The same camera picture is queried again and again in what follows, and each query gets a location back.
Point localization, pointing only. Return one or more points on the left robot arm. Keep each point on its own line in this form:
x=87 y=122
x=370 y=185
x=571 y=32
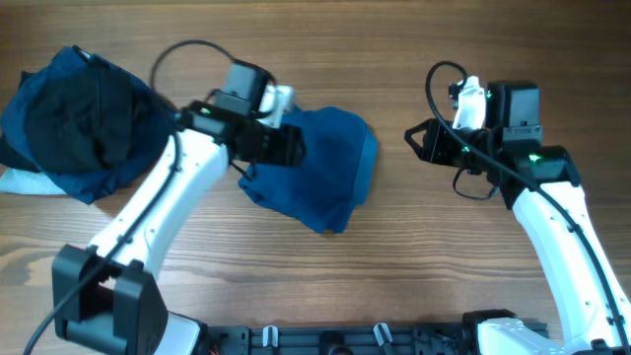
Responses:
x=105 y=295

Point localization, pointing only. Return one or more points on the black crumpled garment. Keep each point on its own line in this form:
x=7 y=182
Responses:
x=81 y=123

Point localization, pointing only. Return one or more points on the white cloth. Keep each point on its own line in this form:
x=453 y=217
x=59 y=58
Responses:
x=28 y=183

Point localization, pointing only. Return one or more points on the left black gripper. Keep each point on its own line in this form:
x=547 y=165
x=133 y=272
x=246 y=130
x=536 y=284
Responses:
x=288 y=140

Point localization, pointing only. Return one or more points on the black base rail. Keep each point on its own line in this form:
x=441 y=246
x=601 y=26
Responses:
x=418 y=339

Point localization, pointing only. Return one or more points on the blue polo shirt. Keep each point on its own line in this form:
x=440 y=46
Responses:
x=333 y=179

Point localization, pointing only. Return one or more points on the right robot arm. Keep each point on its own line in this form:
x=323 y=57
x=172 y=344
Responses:
x=542 y=187

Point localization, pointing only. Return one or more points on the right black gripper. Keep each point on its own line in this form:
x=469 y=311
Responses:
x=433 y=149

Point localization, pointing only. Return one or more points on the dark navy crumpled garment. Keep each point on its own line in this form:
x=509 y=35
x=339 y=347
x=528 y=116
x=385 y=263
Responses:
x=150 y=132

